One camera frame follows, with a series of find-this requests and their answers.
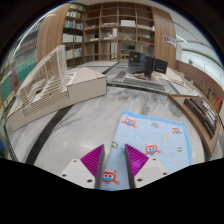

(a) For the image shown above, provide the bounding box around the light blue cartoon print towel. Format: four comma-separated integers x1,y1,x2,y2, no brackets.
99,110,194,192

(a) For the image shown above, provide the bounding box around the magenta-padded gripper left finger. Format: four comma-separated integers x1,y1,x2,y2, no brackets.
59,143,106,190

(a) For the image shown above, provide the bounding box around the white slatted architectural model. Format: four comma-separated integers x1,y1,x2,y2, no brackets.
5,44,108,132

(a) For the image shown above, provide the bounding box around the black box display model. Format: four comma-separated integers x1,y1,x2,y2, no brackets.
111,50,169,93

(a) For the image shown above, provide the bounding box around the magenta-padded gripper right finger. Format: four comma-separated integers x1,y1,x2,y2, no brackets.
124,143,170,190

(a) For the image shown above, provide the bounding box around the white wall sign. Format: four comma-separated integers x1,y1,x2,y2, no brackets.
163,34,177,48

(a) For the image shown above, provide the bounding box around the wooden shelf unit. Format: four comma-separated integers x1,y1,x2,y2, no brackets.
61,2,157,68

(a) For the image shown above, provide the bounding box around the beige low architectural model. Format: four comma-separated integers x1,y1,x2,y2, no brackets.
165,67,188,87

